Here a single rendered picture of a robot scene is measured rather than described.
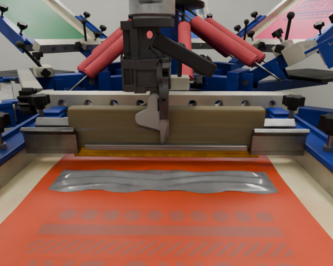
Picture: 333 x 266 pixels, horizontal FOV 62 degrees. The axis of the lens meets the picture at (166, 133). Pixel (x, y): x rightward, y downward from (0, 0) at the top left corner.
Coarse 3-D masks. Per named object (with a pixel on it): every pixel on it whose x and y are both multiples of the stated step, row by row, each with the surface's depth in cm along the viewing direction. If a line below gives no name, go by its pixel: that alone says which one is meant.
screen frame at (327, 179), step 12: (12, 156) 47; (24, 156) 50; (36, 156) 55; (300, 156) 51; (312, 156) 47; (0, 168) 43; (12, 168) 46; (312, 168) 47; (324, 168) 43; (0, 180) 43; (324, 180) 43
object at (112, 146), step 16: (96, 144) 50; (112, 144) 50; (128, 144) 50; (144, 144) 50; (160, 144) 50; (176, 144) 50; (192, 144) 50; (208, 144) 50; (224, 144) 50; (240, 144) 50
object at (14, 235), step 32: (64, 160) 53; (96, 160) 53; (128, 160) 53; (160, 160) 53; (32, 192) 42; (64, 192) 42; (96, 192) 42; (128, 192) 42; (160, 192) 42; (0, 224) 35; (32, 224) 35; (0, 256) 30
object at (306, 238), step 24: (168, 168) 50; (192, 168) 50; (216, 168) 50; (240, 168) 50; (264, 168) 50; (168, 192) 42; (192, 192) 42; (240, 192) 42; (288, 192) 42; (288, 216) 37; (312, 216) 37; (288, 240) 32; (312, 240) 32; (312, 264) 29
